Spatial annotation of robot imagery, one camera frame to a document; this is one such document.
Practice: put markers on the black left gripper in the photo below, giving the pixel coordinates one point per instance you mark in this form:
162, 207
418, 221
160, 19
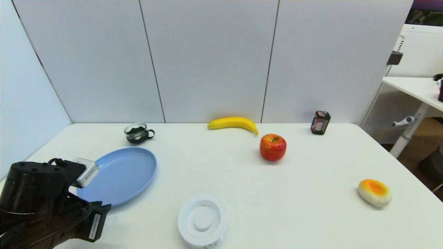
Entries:
98, 216

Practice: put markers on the blue oval plate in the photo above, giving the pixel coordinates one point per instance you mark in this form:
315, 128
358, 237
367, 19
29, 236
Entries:
124, 173

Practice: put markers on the yellow banana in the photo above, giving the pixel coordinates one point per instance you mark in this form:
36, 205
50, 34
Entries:
232, 122

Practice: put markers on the red apple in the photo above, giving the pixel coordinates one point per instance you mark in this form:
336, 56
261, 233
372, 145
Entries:
272, 148

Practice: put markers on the small dark red-labelled jar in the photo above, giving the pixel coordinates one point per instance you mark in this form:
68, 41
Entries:
320, 123

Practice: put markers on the round orange-topped bread bun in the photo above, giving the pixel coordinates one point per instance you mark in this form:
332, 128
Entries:
374, 193

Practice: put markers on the white desk leg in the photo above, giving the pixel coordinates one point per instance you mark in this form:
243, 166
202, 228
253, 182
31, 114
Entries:
410, 131

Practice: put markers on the small black box on pegboard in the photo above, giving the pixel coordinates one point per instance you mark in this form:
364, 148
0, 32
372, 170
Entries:
394, 58

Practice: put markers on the white desk top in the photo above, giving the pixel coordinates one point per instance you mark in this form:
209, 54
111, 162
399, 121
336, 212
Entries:
415, 88

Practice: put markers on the white pegboard panel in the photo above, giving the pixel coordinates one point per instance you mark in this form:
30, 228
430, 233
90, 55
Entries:
422, 52

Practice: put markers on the dark object on desk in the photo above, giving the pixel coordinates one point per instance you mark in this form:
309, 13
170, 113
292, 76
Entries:
441, 91

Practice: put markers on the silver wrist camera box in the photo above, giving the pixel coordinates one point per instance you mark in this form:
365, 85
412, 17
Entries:
86, 173

